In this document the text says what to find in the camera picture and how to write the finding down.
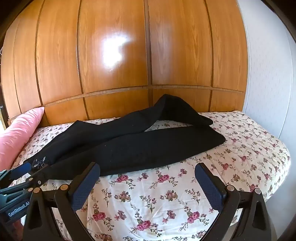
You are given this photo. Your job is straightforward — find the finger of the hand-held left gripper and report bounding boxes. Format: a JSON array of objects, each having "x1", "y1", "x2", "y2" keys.
[
  {"x1": 0, "y1": 162, "x2": 32, "y2": 182},
  {"x1": 0, "y1": 171, "x2": 48, "y2": 197}
]

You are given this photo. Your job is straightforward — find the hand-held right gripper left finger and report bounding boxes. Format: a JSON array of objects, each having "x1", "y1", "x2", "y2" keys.
[{"x1": 23, "y1": 162, "x2": 101, "y2": 241}]

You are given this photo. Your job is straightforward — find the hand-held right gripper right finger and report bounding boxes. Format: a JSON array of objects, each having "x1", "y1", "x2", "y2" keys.
[{"x1": 194, "y1": 162, "x2": 272, "y2": 241}]

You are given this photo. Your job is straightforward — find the black pants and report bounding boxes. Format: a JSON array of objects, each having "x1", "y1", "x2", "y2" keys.
[{"x1": 23, "y1": 94, "x2": 226, "y2": 184}]

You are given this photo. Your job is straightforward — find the pink pillow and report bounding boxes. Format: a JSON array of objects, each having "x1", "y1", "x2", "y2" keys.
[{"x1": 0, "y1": 107, "x2": 45, "y2": 172}]

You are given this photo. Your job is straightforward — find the floral bed sheet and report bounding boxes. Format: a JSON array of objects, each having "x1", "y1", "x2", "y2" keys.
[{"x1": 9, "y1": 111, "x2": 291, "y2": 241}]

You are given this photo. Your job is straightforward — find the window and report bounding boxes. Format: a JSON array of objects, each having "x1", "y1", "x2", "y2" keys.
[{"x1": 0, "y1": 102, "x2": 7, "y2": 131}]

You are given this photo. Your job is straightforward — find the wooden wardrobe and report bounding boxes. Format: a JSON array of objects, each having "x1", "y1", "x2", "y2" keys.
[{"x1": 0, "y1": 0, "x2": 253, "y2": 127}]

